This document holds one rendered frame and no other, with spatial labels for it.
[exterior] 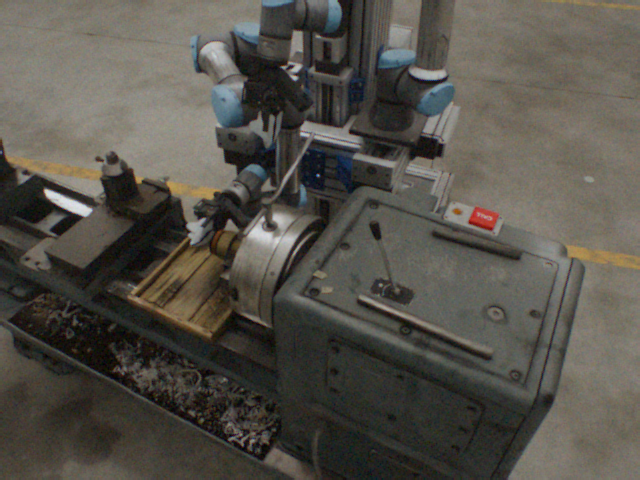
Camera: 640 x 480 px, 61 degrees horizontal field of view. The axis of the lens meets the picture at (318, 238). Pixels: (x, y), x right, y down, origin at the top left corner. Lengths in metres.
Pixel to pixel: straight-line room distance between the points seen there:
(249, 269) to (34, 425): 1.56
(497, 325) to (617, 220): 2.55
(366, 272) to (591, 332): 1.91
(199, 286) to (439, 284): 0.78
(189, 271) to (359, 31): 0.95
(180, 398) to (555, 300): 1.14
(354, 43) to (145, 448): 1.74
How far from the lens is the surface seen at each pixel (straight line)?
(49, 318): 2.21
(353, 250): 1.24
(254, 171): 1.71
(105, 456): 2.48
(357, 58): 1.96
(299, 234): 1.30
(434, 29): 1.57
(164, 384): 1.88
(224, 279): 1.38
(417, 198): 1.40
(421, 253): 1.26
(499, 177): 3.69
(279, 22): 1.25
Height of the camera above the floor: 2.14
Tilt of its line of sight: 44 degrees down
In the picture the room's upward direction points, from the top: 1 degrees clockwise
